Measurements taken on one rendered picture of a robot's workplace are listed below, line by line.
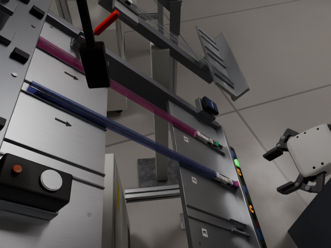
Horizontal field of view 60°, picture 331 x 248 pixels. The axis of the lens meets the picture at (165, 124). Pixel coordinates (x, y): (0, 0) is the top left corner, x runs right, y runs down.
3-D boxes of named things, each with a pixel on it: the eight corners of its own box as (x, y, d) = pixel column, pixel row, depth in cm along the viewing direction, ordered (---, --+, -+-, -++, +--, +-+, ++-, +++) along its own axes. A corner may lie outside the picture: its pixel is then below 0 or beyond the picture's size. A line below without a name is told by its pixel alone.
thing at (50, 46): (213, 144, 76) (217, 141, 75) (215, 148, 75) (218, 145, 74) (23, 32, 47) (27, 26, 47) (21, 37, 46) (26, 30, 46)
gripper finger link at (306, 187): (316, 192, 60) (287, 204, 64) (309, 179, 63) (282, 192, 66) (309, 188, 59) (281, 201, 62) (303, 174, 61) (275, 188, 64)
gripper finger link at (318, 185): (337, 187, 57) (310, 197, 60) (321, 155, 62) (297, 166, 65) (335, 186, 56) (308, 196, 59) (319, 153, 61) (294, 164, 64)
